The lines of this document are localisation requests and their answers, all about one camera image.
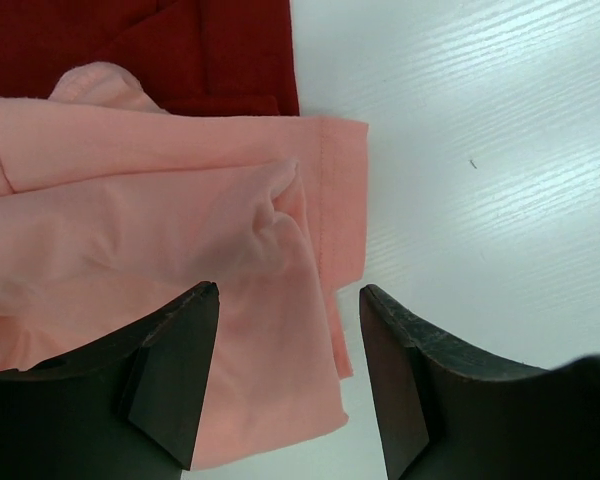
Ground pink t-shirt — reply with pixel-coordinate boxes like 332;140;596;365
0;63;368;469

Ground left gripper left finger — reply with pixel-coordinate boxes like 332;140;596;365
0;282;219;479

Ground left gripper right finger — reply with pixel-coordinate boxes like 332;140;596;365
359;285;600;479

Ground red folded t-shirt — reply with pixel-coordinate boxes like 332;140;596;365
0;1;299;116

